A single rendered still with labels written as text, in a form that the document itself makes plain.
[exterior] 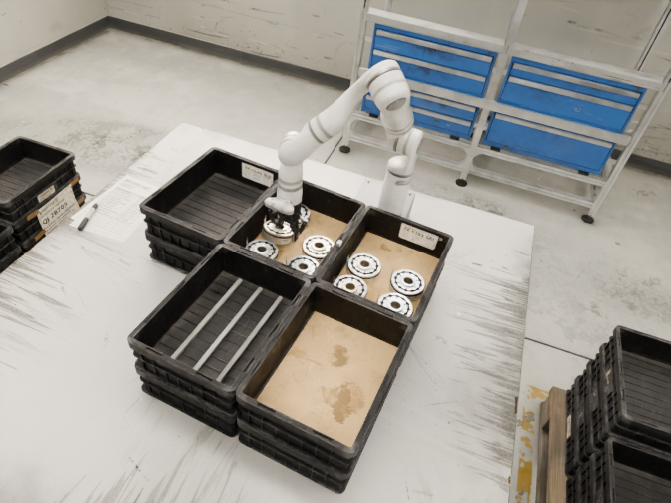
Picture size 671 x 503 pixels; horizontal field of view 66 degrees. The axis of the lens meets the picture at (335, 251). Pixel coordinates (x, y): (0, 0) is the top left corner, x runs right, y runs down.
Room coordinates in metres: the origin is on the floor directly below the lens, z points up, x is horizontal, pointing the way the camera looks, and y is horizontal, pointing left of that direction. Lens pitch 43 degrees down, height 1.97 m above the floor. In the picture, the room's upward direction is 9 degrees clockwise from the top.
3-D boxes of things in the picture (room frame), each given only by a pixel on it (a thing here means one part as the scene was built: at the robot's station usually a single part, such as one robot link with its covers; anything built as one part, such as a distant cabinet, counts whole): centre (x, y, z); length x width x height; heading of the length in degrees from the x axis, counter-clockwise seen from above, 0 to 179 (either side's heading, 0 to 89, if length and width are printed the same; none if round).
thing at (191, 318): (0.83, 0.26, 0.87); 0.40 x 0.30 x 0.11; 161
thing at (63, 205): (1.65, 1.22, 0.41); 0.31 x 0.02 x 0.16; 167
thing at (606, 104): (2.84, -1.15, 0.60); 0.72 x 0.03 x 0.56; 77
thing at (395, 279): (1.09, -0.23, 0.86); 0.10 x 0.10 x 0.01
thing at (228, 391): (0.83, 0.26, 0.92); 0.40 x 0.30 x 0.02; 161
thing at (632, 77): (2.96, -0.77, 0.91); 1.70 x 0.10 x 0.05; 77
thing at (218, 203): (1.31, 0.41, 0.87); 0.40 x 0.30 x 0.11; 161
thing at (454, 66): (3.02, -0.38, 0.60); 0.72 x 0.03 x 0.56; 77
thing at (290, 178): (1.23, 0.16, 1.14); 0.09 x 0.07 x 0.15; 3
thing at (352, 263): (1.13, -0.10, 0.86); 0.10 x 0.10 x 0.01
